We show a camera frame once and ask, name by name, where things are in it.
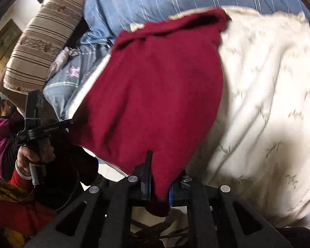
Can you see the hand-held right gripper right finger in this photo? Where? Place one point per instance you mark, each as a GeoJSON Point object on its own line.
{"type": "Point", "coordinates": [173, 195]}

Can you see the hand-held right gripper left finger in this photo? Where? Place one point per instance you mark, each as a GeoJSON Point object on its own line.
{"type": "Point", "coordinates": [146, 186]}

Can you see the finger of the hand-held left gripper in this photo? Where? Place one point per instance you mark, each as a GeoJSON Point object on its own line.
{"type": "Point", "coordinates": [59, 125]}

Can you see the dark red cloth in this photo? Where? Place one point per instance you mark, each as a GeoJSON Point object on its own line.
{"type": "Point", "coordinates": [149, 95]}

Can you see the person's left forearm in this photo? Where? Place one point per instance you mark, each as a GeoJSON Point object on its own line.
{"type": "Point", "coordinates": [11, 160]}

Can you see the person's left hand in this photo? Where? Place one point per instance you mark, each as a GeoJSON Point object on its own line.
{"type": "Point", "coordinates": [23, 159]}

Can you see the person's head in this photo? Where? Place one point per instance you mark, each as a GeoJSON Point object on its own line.
{"type": "Point", "coordinates": [2, 106]}

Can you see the blue floral bed sheet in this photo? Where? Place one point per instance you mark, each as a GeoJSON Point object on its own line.
{"type": "Point", "coordinates": [67, 82]}

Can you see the brown striped pillow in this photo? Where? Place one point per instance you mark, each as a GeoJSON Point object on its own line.
{"type": "Point", "coordinates": [41, 38]}

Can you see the brown framed picture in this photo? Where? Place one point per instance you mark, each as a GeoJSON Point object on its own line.
{"type": "Point", "coordinates": [5, 38]}

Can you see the yellow patterned apron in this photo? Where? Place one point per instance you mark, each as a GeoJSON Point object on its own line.
{"type": "Point", "coordinates": [5, 193]}

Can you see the cream floral blanket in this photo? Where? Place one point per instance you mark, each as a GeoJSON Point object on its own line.
{"type": "Point", "coordinates": [268, 108]}

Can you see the blue striped duvet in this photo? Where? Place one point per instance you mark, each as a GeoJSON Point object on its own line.
{"type": "Point", "coordinates": [157, 2]}

